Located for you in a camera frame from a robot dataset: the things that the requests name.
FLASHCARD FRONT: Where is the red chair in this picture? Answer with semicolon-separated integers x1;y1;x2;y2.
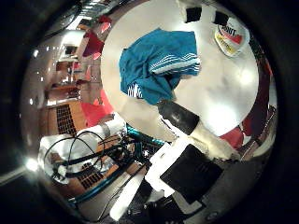
220;124;247;149
80;89;115;127
81;29;106;61

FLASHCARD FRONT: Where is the black cable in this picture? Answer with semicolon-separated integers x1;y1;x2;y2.
43;130;125;181

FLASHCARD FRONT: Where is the blue cloth with white stripes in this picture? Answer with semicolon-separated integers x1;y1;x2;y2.
118;27;201;106

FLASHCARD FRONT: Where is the teal metal frame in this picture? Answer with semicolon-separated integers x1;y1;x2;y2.
68;124;166;204

